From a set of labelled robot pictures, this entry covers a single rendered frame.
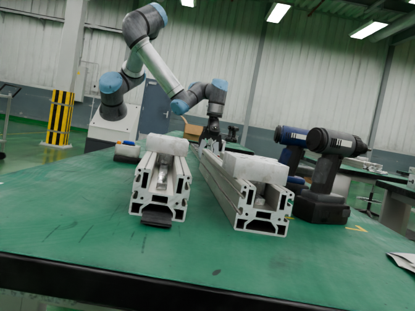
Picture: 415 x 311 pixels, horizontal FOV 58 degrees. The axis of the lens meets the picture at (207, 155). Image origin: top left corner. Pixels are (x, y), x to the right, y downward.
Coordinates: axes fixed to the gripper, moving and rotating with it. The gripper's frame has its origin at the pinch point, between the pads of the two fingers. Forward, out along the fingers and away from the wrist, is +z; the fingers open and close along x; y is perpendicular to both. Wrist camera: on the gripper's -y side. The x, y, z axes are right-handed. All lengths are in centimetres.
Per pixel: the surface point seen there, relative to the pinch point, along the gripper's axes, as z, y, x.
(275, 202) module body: -3, -99, -2
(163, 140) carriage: -9, -69, 20
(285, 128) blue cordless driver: -18, -54, -16
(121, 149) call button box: -1.1, -36.6, 33.7
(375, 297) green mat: 3, -123, -10
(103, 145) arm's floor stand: 6, 37, 51
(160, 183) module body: -2, -97, 19
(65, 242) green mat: 3, -118, 30
